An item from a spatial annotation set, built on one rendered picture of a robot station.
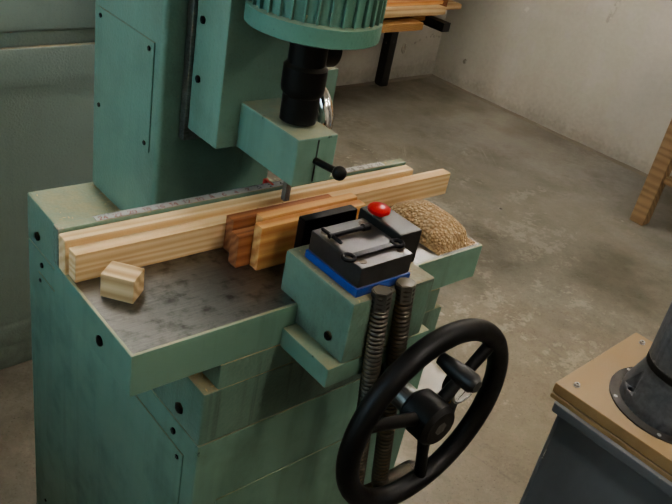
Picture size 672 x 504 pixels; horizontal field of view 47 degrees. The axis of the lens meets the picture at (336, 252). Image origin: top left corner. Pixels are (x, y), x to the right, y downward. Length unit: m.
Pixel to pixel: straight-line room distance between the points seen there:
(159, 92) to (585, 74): 3.69
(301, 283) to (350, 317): 0.09
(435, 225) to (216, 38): 0.42
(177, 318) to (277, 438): 0.29
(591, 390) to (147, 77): 0.98
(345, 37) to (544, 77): 3.86
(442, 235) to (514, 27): 3.75
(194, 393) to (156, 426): 0.15
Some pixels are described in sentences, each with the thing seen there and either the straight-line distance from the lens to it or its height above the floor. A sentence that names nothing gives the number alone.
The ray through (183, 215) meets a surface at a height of 0.95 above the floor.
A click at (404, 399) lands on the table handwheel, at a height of 0.82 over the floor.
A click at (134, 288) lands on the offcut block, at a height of 0.92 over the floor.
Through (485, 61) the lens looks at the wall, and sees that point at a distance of 5.00.
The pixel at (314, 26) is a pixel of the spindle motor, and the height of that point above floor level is 1.22.
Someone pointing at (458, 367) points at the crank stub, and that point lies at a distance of 0.89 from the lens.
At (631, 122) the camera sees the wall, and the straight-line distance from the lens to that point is 4.53.
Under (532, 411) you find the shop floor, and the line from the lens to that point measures 2.42.
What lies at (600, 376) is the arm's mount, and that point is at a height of 0.58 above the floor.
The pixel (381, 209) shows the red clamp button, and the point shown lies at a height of 1.02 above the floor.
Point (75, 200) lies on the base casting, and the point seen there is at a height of 0.80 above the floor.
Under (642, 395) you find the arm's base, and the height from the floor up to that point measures 0.63.
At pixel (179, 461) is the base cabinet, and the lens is 1.10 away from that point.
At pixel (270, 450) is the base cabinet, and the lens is 1.15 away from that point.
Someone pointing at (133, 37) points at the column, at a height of 1.11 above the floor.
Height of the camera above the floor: 1.45
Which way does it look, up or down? 30 degrees down
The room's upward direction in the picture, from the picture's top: 12 degrees clockwise
